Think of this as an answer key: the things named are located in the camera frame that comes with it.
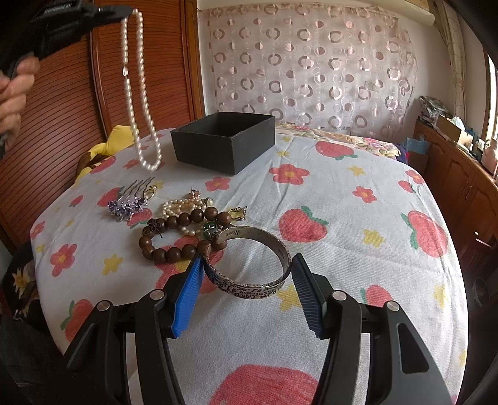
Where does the gold earring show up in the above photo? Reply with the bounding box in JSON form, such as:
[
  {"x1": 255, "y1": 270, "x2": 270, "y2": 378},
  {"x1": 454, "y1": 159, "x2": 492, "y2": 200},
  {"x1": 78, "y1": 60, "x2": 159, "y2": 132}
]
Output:
[{"x1": 188, "y1": 189, "x2": 213, "y2": 207}]

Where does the brown wooden bead bracelet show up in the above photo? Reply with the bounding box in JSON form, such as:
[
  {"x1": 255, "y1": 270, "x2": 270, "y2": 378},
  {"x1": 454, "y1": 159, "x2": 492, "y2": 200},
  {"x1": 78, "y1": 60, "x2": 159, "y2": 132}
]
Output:
[{"x1": 139, "y1": 206, "x2": 232, "y2": 267}]

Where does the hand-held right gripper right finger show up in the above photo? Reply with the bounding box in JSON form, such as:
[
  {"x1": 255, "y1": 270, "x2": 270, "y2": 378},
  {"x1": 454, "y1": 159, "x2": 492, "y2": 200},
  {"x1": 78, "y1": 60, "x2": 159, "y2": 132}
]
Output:
[{"x1": 290, "y1": 253, "x2": 452, "y2": 405}]

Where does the circle patterned sheer cloth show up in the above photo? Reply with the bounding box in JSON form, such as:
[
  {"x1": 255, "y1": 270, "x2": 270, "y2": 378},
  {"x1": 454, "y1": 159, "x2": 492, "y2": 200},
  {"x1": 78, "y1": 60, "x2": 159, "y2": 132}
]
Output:
[{"x1": 198, "y1": 7, "x2": 418, "y2": 135}]

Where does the floral quilt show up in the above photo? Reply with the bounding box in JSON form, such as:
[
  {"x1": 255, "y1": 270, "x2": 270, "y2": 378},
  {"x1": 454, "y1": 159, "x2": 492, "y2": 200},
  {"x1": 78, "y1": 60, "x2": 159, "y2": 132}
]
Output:
[{"x1": 274, "y1": 121, "x2": 406, "y2": 161}]

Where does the person's left hand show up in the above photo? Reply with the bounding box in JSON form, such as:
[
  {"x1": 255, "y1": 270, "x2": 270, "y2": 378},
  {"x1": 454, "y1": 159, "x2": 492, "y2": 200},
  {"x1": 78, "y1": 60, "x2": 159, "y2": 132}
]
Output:
[{"x1": 0, "y1": 56, "x2": 40, "y2": 136}]

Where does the stack of magazines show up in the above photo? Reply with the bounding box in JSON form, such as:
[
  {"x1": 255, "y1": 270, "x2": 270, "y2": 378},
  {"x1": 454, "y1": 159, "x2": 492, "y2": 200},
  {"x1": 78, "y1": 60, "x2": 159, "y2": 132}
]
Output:
[{"x1": 419, "y1": 95, "x2": 454, "y2": 119}]

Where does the brown wooden slatted wardrobe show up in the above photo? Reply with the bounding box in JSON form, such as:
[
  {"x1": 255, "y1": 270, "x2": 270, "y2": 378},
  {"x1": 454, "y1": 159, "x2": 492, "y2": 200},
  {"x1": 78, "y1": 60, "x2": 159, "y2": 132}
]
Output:
[{"x1": 0, "y1": 0, "x2": 205, "y2": 250}]

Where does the blue plastic bag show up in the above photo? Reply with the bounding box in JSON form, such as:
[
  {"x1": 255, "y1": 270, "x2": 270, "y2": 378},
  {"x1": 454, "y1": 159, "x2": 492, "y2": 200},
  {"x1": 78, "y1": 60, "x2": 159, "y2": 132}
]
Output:
[{"x1": 402, "y1": 136, "x2": 431, "y2": 165}]

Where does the engraved silver bangle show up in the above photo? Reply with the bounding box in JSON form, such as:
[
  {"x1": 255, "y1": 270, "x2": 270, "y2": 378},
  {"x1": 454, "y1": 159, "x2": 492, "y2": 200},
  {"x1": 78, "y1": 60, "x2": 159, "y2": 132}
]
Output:
[{"x1": 202, "y1": 226, "x2": 292, "y2": 302}]

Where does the yellow plush toy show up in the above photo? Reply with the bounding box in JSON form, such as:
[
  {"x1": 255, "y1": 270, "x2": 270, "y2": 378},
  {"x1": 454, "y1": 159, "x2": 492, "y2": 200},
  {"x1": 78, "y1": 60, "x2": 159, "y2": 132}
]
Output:
[{"x1": 76, "y1": 125, "x2": 135, "y2": 182}]

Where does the long white pearl necklace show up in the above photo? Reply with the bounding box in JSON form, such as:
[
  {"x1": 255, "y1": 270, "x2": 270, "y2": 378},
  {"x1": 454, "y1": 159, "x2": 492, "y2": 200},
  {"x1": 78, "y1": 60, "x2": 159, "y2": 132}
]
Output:
[{"x1": 120, "y1": 10, "x2": 162, "y2": 172}]

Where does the beige window curtain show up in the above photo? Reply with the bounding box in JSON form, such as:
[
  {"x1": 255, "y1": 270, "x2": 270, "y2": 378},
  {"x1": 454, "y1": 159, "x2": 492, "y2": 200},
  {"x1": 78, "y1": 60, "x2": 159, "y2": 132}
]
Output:
[{"x1": 439, "y1": 0, "x2": 468, "y2": 117}]

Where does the small pearl bracelet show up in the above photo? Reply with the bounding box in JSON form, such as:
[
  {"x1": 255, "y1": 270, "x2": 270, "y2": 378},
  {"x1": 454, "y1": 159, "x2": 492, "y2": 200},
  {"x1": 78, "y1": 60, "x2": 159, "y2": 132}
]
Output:
[{"x1": 161, "y1": 198, "x2": 204, "y2": 236}]

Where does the long wooden cabinet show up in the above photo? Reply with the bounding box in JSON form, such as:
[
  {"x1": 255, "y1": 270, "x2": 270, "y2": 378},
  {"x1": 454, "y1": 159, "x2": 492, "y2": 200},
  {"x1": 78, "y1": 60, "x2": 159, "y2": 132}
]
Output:
[{"x1": 412, "y1": 119, "x2": 498, "y2": 273}]

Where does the open cardboard box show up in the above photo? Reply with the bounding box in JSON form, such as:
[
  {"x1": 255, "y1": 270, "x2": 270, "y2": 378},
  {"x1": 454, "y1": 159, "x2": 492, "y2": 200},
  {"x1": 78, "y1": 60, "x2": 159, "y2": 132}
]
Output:
[{"x1": 437, "y1": 115, "x2": 474, "y2": 145}]

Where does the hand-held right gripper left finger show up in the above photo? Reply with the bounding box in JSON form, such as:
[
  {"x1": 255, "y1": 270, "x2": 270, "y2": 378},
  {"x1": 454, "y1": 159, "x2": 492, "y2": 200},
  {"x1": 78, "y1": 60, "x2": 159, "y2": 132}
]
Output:
[{"x1": 66, "y1": 255, "x2": 205, "y2": 405}]

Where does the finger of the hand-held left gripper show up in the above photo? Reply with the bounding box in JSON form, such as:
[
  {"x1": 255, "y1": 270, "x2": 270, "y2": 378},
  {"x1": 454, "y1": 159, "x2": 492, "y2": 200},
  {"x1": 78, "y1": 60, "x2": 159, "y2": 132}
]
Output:
[{"x1": 91, "y1": 5, "x2": 135, "y2": 30}]

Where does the purple flower hair comb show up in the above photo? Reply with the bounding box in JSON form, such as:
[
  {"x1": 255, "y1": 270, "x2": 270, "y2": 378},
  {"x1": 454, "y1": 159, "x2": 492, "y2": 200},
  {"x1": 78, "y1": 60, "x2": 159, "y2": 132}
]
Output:
[{"x1": 108, "y1": 177, "x2": 156, "y2": 222}]

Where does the dark floral cloth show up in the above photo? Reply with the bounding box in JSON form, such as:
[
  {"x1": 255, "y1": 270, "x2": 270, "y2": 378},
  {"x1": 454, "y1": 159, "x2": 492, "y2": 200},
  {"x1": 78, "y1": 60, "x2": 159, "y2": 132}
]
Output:
[{"x1": 0, "y1": 249, "x2": 41, "y2": 322}]

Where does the black square box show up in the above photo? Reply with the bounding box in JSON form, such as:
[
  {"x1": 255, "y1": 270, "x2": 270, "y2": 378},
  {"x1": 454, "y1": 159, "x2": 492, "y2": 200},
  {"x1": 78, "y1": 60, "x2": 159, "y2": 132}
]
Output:
[{"x1": 170, "y1": 112, "x2": 276, "y2": 175}]

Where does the strawberry flower print blanket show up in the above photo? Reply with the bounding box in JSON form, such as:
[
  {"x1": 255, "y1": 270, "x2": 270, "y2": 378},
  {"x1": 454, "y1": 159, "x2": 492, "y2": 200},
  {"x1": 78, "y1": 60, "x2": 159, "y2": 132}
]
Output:
[{"x1": 30, "y1": 126, "x2": 467, "y2": 405}]

